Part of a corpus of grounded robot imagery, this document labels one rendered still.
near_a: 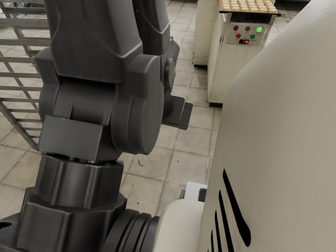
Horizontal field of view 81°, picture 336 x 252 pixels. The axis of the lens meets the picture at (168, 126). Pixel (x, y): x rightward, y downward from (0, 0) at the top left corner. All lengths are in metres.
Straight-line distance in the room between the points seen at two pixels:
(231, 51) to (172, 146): 0.91
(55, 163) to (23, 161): 1.83
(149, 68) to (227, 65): 1.63
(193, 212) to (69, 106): 0.14
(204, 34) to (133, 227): 2.31
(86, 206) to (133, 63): 0.12
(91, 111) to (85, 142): 0.03
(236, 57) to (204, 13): 0.75
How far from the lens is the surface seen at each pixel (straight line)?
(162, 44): 0.27
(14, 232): 0.22
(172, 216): 0.17
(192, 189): 0.37
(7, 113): 1.61
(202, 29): 2.38
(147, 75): 0.16
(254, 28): 1.65
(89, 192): 0.17
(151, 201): 1.48
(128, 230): 0.18
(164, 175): 1.56
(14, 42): 1.22
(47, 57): 0.20
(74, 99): 0.19
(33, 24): 1.11
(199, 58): 2.52
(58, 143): 0.19
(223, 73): 1.82
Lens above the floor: 1.38
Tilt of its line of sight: 48 degrees down
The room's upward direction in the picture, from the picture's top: straight up
